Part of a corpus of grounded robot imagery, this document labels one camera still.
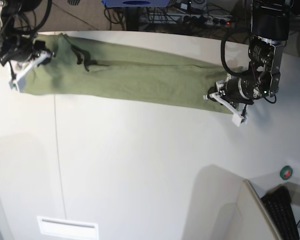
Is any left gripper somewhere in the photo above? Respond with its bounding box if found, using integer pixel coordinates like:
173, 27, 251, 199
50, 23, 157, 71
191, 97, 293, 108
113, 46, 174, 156
203, 76, 262, 127

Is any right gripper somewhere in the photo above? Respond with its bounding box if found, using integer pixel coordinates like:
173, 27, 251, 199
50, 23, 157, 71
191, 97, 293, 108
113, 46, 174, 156
0, 37, 55, 92

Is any green t-shirt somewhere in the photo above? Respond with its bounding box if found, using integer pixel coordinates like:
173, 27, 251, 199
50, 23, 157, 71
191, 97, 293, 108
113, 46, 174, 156
22, 34, 229, 114

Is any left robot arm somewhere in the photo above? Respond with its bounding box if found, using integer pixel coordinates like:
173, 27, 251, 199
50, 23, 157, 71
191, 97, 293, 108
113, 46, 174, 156
203, 0, 293, 126

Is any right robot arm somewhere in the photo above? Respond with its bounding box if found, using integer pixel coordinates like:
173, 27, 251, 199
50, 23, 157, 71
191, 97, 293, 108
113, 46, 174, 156
0, 0, 55, 92

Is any black power strip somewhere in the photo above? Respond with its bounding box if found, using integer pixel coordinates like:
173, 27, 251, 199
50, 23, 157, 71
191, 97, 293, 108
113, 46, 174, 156
182, 14, 238, 28

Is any green tape roll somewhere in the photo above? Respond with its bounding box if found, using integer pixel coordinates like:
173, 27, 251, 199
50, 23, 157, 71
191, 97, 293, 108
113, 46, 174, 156
279, 165, 293, 181

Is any blue box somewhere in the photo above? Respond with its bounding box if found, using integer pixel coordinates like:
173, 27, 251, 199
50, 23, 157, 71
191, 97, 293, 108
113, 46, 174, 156
101, 0, 177, 8

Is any black keyboard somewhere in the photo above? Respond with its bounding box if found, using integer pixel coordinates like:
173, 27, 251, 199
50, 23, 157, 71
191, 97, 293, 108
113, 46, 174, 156
261, 185, 300, 240

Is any white table slot plate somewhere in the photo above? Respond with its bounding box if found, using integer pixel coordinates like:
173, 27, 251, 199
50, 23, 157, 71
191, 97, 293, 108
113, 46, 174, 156
37, 216, 100, 240

